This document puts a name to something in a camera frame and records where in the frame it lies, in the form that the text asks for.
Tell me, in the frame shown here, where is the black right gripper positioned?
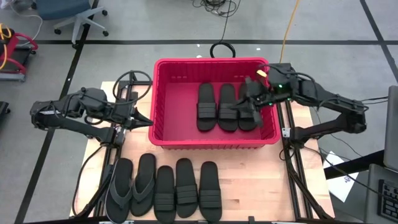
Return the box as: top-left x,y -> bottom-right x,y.
229,77 -> 276,129

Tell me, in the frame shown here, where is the grey monitor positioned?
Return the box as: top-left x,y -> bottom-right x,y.
383,85 -> 398,172

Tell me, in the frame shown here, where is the grey desk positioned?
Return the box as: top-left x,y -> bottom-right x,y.
363,163 -> 398,224

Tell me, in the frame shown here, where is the black keyboard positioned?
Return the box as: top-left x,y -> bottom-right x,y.
377,179 -> 398,223

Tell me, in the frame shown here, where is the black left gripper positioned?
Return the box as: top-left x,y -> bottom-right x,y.
116,98 -> 154,131

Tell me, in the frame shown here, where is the black floor bar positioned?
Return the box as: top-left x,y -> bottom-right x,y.
323,149 -> 385,180

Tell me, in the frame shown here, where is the black slide sandal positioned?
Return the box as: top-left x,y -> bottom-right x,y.
175,157 -> 199,219
217,83 -> 239,133
153,165 -> 177,224
196,82 -> 218,132
198,161 -> 223,223
238,82 -> 259,131

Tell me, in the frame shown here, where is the black floor cable coil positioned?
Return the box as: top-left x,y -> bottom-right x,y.
191,0 -> 242,59

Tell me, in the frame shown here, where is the black flip-flop sandal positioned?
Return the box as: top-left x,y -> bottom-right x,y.
104,157 -> 134,224
129,152 -> 157,217

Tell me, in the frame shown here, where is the red framed cart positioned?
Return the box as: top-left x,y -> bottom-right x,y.
0,24 -> 39,82

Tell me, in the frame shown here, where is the white paper sheet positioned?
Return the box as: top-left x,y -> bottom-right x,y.
323,151 -> 360,203

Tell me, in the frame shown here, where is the blue office chair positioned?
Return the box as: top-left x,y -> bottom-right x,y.
34,0 -> 109,47

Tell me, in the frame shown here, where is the red plastic bin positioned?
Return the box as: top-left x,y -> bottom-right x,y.
148,57 -> 282,151

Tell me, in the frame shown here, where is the yellow extension cable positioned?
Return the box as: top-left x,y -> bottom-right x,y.
279,0 -> 302,63

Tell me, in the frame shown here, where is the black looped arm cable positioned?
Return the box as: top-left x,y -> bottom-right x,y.
112,70 -> 153,107

